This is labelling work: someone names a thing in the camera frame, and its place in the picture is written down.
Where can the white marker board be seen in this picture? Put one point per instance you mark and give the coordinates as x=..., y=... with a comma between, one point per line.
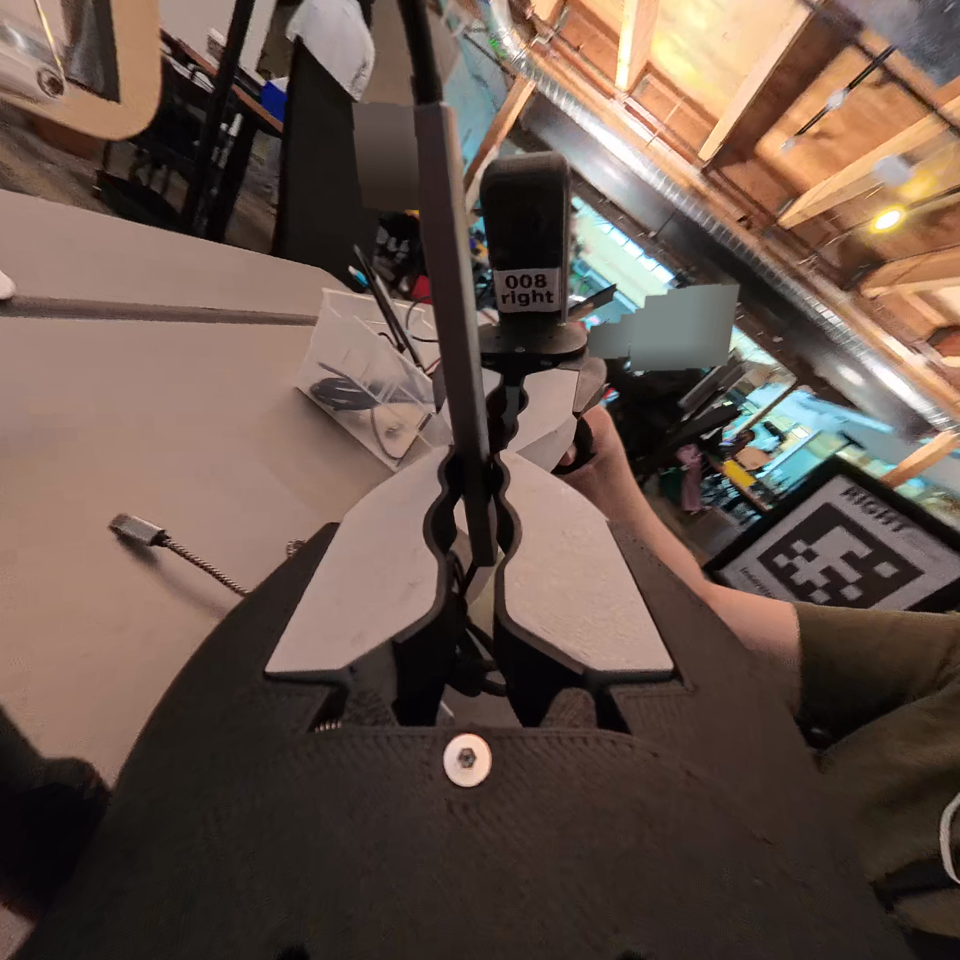
x=840, y=562

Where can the round ceiling lamp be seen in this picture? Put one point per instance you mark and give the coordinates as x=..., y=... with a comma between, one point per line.
x=887, y=219

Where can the black partition panel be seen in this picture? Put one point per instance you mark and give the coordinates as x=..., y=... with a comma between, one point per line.
x=315, y=187

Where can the white cloth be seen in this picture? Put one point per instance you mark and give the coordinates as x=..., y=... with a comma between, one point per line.
x=337, y=45

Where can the small silver adapter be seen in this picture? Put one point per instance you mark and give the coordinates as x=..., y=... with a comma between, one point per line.
x=295, y=549

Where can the black pole stand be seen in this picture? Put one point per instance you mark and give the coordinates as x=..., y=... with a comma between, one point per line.
x=221, y=112

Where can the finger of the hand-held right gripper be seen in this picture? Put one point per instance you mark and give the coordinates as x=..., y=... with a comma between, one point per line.
x=551, y=412

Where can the person's right hand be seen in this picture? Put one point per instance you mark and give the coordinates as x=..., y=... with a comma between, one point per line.
x=615, y=480

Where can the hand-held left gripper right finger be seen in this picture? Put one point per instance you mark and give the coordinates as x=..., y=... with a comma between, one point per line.
x=570, y=585

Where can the person's olive green shirt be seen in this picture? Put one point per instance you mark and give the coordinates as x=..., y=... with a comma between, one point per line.
x=885, y=750

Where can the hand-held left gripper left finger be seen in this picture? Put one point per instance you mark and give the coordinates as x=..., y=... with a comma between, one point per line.
x=360, y=585

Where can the clear plastic bin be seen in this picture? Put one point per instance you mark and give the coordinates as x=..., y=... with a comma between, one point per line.
x=352, y=337

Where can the wooden-edged sign stand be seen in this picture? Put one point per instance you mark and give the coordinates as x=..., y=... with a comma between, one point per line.
x=142, y=90

